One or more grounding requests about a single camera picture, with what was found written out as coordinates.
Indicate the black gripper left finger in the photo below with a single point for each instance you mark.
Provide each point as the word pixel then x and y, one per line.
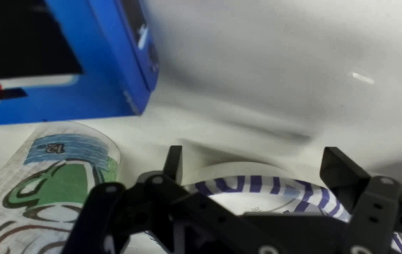
pixel 130 212

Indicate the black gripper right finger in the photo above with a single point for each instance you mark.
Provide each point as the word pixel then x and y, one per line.
pixel 374 207

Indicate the blue patterned paper bowl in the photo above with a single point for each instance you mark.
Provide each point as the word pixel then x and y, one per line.
pixel 251 184

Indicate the printed paper cup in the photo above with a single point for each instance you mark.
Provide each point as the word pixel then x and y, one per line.
pixel 45 188

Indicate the blue cardboard box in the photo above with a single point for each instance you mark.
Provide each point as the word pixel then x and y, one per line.
pixel 110 57

